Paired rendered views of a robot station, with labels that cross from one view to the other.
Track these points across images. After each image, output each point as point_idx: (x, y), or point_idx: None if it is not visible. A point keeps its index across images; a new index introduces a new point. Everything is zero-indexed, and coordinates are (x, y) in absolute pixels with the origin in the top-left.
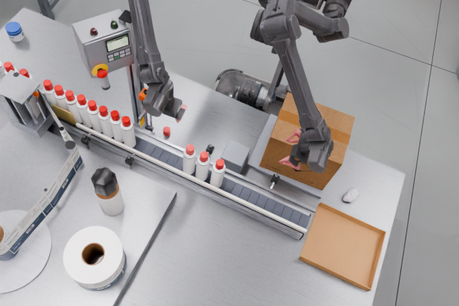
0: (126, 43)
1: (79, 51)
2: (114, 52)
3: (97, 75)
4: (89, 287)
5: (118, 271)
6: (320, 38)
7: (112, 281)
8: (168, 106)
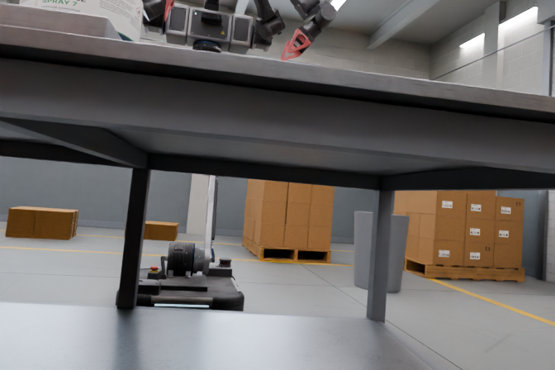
0: None
1: None
2: None
3: None
4: (84, 8)
5: (138, 23)
6: (265, 26)
7: (128, 32)
8: None
